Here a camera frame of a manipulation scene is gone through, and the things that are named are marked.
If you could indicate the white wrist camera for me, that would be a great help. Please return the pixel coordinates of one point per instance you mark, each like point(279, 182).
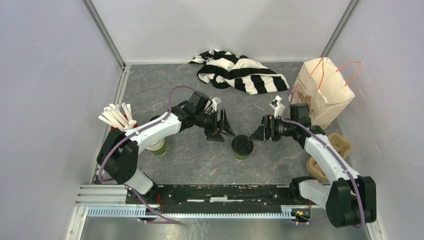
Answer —
point(212, 105)
point(277, 106)

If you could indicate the red cup straw holder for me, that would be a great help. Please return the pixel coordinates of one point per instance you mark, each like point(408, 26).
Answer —
point(122, 123)

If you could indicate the brown pulp cup carrier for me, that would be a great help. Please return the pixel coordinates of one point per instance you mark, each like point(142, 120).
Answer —
point(341, 144)

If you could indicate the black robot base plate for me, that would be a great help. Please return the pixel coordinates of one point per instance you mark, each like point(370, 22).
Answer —
point(219, 198)

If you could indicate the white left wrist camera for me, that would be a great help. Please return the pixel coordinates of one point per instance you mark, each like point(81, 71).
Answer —
point(212, 105)

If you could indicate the green paper coffee cup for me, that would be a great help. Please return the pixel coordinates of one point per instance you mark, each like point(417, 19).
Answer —
point(241, 156)

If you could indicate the black white striped cloth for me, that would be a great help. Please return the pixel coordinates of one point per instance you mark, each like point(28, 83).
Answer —
point(224, 69)

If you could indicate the brown paper takeout bag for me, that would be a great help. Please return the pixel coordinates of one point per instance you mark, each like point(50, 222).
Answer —
point(321, 85)

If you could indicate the white wrapped straw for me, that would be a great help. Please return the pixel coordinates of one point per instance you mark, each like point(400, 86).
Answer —
point(128, 114)
point(111, 119)
point(112, 111)

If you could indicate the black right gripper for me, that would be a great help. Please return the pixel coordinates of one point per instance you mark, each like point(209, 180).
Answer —
point(268, 134)

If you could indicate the black plastic cup lid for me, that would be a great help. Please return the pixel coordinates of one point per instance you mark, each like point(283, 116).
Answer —
point(242, 144)

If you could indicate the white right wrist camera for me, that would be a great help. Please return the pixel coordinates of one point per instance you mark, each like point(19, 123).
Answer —
point(277, 106)

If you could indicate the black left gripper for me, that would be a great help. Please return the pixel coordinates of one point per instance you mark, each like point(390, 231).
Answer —
point(225, 127)

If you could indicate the stack of green paper cups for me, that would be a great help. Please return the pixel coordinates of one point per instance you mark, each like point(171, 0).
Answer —
point(158, 148)

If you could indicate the white slotted cable duct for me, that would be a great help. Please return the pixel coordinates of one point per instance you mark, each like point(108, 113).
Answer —
point(143, 212)

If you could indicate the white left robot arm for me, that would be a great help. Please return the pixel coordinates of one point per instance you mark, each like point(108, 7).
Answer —
point(118, 156)

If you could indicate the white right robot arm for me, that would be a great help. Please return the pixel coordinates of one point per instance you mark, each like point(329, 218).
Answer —
point(351, 199)

